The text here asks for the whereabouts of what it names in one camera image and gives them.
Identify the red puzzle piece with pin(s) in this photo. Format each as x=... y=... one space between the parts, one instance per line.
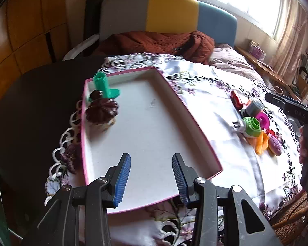
x=236 y=101

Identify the grey yellow blue headboard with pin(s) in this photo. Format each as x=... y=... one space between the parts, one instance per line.
x=169 y=12

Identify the magenta plastic spool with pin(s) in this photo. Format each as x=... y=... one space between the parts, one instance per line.
x=263 y=119

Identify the wicker chair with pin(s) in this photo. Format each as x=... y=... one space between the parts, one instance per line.
x=291 y=217

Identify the green and white plug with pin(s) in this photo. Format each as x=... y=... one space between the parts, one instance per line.
x=251 y=127

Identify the wooden wardrobe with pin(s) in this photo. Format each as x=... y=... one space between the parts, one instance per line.
x=28 y=30

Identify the cluttered shelf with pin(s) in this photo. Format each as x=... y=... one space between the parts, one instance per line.
x=306 y=76

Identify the pink patterned curtain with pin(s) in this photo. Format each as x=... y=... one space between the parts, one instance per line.
x=288 y=38

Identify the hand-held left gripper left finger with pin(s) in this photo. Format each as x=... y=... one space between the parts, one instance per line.
x=122 y=182

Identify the orange plastic clip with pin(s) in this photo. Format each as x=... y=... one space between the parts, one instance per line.
x=260 y=143

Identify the grey tape roll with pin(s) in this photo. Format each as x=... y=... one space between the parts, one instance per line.
x=254 y=107

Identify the purple oval perforated case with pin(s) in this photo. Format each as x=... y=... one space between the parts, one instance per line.
x=274 y=146

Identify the pink pillow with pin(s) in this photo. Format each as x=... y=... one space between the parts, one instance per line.
x=231 y=61

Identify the dark brown flower-shaped ornament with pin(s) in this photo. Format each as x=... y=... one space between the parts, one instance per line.
x=101 y=110

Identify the white embroidered floral tablecloth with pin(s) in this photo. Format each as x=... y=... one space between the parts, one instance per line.
x=220 y=148

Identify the person's right hand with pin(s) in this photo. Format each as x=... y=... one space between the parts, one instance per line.
x=302 y=146

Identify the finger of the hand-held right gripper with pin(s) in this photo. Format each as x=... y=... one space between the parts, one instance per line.
x=274 y=98

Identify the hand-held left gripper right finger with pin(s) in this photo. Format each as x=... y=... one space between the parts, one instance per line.
x=180 y=179

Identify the wooden side table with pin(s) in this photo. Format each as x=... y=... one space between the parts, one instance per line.
x=267 y=69

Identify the patterned tin box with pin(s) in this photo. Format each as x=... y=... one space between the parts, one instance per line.
x=256 y=50

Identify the green plastic stand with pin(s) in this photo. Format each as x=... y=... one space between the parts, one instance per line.
x=102 y=84

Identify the rust-coloured quilted jacket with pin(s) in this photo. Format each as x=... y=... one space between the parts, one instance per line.
x=154 y=43

